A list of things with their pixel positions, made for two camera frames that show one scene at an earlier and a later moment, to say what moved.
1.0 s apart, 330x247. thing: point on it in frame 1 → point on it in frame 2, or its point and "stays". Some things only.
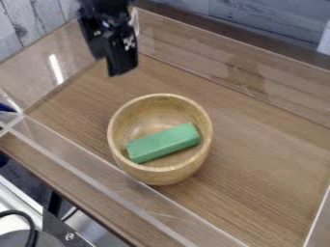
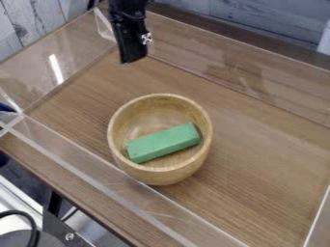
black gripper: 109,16 → 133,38
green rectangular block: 154,144 stays
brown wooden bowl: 145,116 stays
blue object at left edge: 5,107 stays
